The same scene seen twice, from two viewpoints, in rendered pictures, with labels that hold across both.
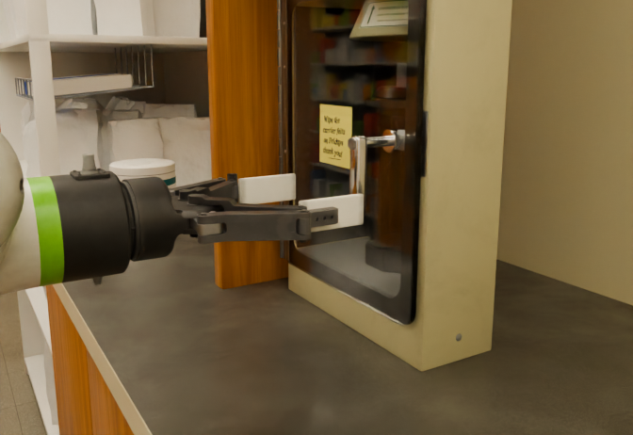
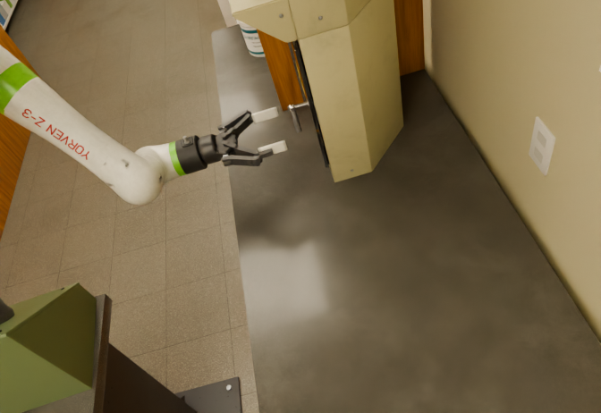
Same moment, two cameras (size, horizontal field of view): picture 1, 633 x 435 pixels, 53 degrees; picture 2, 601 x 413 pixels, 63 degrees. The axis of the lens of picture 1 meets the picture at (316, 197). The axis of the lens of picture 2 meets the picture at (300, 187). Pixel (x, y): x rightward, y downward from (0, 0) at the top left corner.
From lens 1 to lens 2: 90 cm
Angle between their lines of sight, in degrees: 46
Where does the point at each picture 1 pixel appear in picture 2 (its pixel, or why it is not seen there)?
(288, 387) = (282, 185)
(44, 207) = (174, 161)
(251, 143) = (283, 49)
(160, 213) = (211, 155)
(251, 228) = (239, 162)
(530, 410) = (360, 210)
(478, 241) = (355, 139)
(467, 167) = (341, 116)
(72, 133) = not seen: outside the picture
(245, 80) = not seen: hidden behind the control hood
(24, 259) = (173, 174)
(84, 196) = (185, 155)
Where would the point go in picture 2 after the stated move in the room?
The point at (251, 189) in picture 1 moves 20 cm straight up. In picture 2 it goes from (257, 117) to (233, 55)
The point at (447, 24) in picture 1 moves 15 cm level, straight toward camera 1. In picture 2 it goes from (314, 71) to (279, 114)
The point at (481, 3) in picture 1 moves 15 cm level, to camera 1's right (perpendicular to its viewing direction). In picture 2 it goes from (333, 56) to (400, 58)
